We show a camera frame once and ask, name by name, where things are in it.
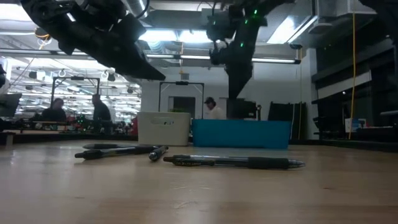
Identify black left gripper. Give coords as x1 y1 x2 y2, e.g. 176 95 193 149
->
57 0 167 81

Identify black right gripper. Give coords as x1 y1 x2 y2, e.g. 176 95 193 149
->
206 6 268 100

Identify black pen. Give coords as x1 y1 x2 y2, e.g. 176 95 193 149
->
162 154 307 170
148 145 170 162
74 145 158 161
82 142 147 150

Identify black monitor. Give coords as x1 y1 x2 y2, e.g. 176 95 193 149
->
226 98 259 120

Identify long ceiling light strip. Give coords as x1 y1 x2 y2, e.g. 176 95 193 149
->
145 54 302 65

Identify person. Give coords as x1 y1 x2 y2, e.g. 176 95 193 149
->
203 96 227 121
41 97 68 123
91 93 113 133

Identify blue plastic tray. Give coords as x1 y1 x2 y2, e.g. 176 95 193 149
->
191 119 292 150

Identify black standing panels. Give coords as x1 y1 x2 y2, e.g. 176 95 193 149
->
267 101 308 141

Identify white plastic bin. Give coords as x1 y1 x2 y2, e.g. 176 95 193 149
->
137 111 192 147

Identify white ceiling unit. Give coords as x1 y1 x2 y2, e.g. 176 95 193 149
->
307 0 377 35

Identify blue and white sign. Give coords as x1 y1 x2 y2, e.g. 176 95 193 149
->
344 118 368 134

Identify dark monitor screen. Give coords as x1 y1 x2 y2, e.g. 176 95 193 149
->
0 92 23 118

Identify black shelving unit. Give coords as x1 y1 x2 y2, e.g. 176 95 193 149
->
312 39 398 141

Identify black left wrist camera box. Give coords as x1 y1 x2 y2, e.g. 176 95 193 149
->
115 12 147 43

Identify black background rig frame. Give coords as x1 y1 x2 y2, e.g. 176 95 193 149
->
50 75 101 124
158 81 205 121

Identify silver ceiling duct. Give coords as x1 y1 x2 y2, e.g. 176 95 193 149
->
123 0 152 20

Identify yellow cable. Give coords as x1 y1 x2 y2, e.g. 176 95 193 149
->
348 12 357 141

